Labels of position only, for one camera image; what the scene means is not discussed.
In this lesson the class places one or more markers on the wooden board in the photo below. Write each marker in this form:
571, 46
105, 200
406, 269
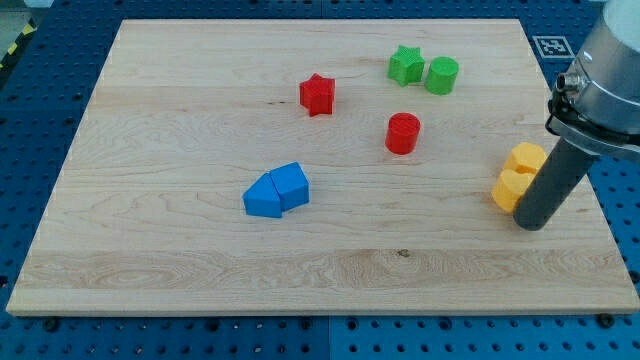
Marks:
277, 167

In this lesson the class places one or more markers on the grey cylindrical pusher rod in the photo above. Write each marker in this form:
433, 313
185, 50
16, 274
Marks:
561, 172

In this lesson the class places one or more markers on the green star block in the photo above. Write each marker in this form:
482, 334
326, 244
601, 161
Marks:
406, 65

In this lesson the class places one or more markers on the blue triangle block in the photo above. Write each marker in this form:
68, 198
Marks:
261, 199

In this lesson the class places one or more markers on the red cylinder block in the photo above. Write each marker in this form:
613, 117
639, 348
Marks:
402, 133

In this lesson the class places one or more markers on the white fiducial marker tag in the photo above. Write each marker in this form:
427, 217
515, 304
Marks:
553, 47

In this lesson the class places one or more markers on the green cylinder block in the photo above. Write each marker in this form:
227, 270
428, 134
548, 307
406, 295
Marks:
442, 75

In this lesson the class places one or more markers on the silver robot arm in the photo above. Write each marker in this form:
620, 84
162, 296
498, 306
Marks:
594, 110

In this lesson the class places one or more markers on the yellow heart block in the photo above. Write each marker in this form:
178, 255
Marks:
510, 187

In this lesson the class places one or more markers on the red star block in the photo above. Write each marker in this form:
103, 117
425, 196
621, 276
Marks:
317, 95

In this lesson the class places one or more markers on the yellow hexagon block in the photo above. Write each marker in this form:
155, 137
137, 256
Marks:
525, 157

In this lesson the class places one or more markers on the blue pentagon block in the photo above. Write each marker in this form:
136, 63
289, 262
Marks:
291, 184

